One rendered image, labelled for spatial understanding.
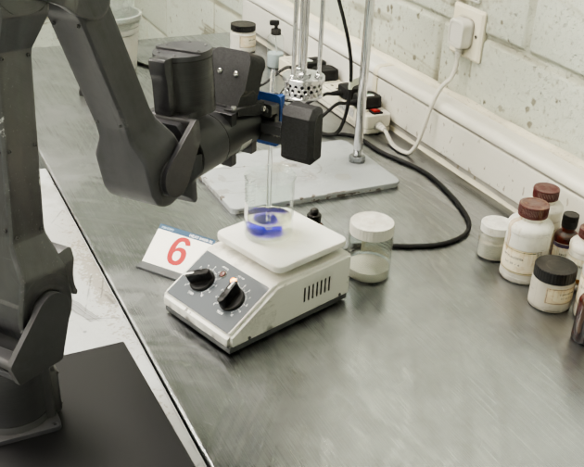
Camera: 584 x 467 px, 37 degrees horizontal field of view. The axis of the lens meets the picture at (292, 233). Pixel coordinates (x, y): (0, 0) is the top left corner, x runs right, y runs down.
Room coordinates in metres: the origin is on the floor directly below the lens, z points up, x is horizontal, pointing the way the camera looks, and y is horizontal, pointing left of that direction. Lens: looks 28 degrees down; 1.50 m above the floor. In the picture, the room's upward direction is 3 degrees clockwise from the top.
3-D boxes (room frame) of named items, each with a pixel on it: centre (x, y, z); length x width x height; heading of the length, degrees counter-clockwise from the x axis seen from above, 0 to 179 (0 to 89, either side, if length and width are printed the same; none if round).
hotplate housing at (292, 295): (0.94, 0.03, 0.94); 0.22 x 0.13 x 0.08; 134
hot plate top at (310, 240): (0.96, 0.01, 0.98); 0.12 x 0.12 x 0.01; 44
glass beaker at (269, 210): (0.97, 0.03, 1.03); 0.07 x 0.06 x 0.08; 150
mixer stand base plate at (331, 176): (1.34, 0.00, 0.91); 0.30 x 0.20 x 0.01; 117
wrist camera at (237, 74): (0.88, 0.07, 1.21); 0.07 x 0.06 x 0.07; 61
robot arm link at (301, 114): (0.87, 0.07, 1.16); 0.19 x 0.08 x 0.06; 63
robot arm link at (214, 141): (0.80, 0.11, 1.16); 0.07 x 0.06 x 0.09; 153
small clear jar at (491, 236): (1.10, -0.29, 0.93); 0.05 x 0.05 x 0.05
